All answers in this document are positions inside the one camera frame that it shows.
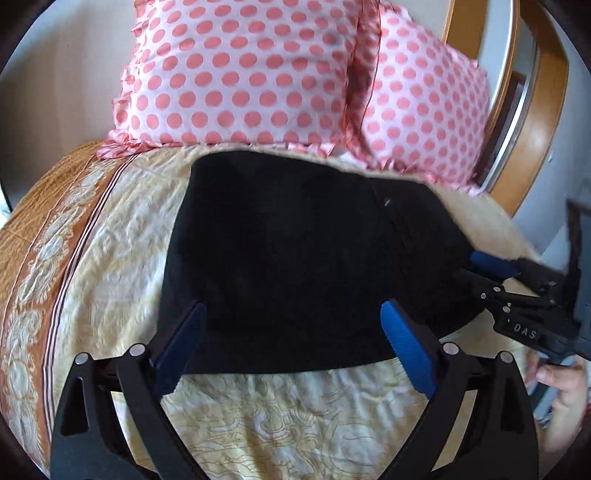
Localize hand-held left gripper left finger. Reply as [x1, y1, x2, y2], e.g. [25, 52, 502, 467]
[51, 301, 208, 480]

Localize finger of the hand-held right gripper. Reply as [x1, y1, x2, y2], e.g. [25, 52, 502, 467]
[455, 270, 511, 312]
[468, 250, 548, 283]

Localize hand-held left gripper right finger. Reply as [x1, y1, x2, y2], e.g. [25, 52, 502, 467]
[379, 298, 541, 480]

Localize black pants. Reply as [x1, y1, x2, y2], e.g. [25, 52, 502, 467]
[157, 150, 490, 374]

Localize person's right hand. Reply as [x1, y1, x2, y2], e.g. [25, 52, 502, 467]
[525, 348, 589, 455]

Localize yellow patterned bedspread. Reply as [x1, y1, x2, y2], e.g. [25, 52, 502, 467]
[0, 141, 555, 480]

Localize wooden framed mirror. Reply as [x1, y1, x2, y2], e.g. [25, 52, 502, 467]
[441, 0, 571, 217]

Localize pink polka dot pillow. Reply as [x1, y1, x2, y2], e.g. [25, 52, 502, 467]
[348, 7, 491, 197]
[95, 0, 377, 160]

